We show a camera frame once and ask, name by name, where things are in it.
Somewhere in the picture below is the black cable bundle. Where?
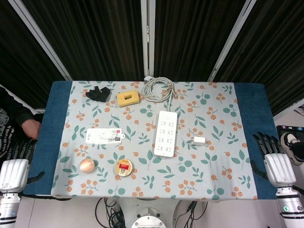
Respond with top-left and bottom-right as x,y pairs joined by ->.
174,200 -> 209,228
95,197 -> 126,228

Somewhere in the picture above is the grey coiled power cable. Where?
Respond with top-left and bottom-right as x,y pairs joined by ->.
142,76 -> 178,112

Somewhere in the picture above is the yellow sponge block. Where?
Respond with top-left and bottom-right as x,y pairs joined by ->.
116,90 -> 141,108

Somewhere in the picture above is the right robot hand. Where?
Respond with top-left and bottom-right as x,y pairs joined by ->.
250,132 -> 297,190

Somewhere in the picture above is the person in black shirt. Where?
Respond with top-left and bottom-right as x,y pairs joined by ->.
0,85 -> 45,164

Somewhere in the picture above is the white and black sneaker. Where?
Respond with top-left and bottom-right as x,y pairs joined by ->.
280,132 -> 304,164

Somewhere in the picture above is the black pleated curtain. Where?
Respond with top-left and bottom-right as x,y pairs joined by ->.
0,0 -> 66,109
215,0 -> 304,117
21,0 -> 145,81
153,0 -> 247,82

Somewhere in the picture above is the white power strip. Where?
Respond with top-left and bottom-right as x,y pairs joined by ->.
153,110 -> 179,159

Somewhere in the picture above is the white metal frame post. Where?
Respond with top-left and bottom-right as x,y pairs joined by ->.
140,0 -> 155,78
8,0 -> 72,81
208,0 -> 257,83

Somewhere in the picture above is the white printed flat package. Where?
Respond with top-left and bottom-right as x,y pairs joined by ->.
85,127 -> 126,145

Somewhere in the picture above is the black device with coloured lights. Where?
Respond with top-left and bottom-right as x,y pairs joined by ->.
276,125 -> 304,133

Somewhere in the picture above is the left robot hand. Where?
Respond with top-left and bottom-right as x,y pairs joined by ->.
0,139 -> 46,193

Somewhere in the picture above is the white robot torso base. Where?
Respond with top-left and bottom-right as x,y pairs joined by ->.
114,198 -> 183,228

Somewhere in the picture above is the pink egg-shaped ball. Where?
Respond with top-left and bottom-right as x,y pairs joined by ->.
79,158 -> 96,173

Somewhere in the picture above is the floral patterned tablecloth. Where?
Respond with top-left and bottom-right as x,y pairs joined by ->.
50,80 -> 258,200

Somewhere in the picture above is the round tin with red label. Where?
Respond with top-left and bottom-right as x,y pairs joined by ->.
114,159 -> 133,178

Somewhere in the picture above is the black fabric strap bundle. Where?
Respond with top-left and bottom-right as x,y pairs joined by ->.
85,85 -> 112,103

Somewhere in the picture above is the blue table cover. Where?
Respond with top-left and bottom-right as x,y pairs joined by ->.
22,80 -> 295,201

